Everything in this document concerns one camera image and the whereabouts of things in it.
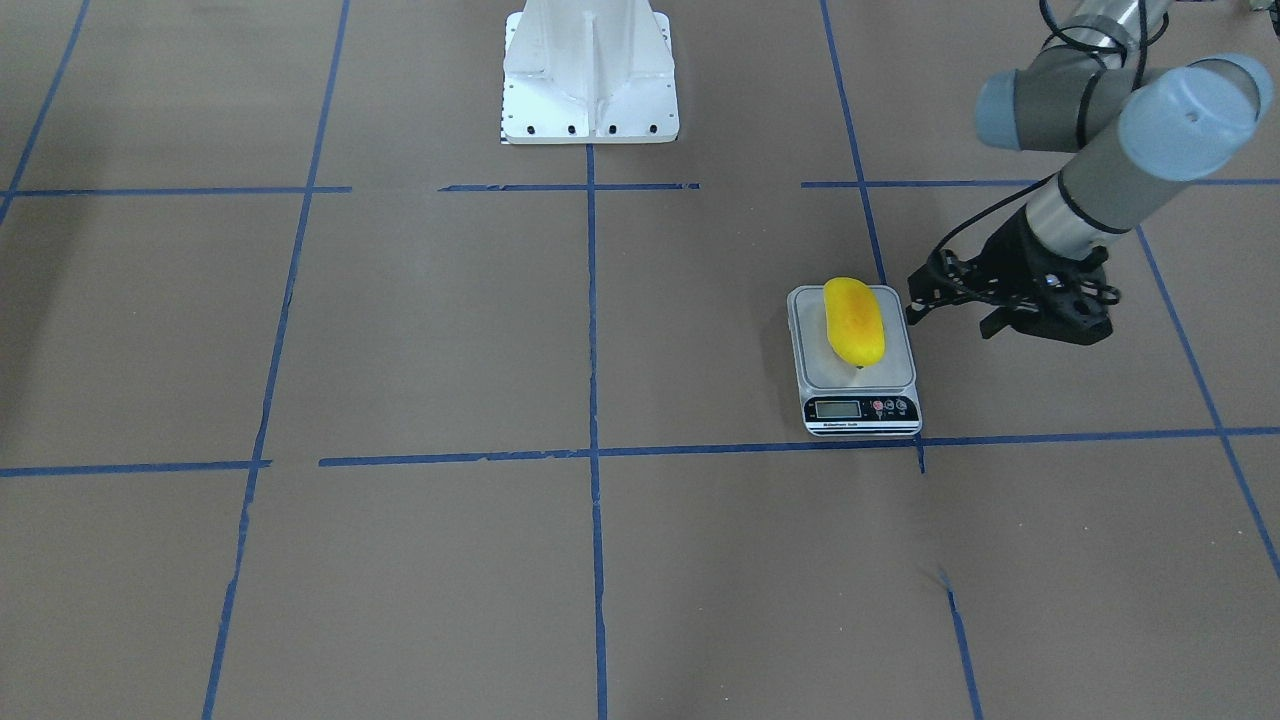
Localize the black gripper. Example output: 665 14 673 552
905 210 1115 346

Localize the yellow mango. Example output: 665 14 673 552
822 277 887 368

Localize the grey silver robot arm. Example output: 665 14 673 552
904 1 1276 346

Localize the digital kitchen scale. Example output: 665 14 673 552
787 284 923 438

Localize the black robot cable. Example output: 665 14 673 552
931 0 1171 263

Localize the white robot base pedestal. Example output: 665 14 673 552
500 1 681 145

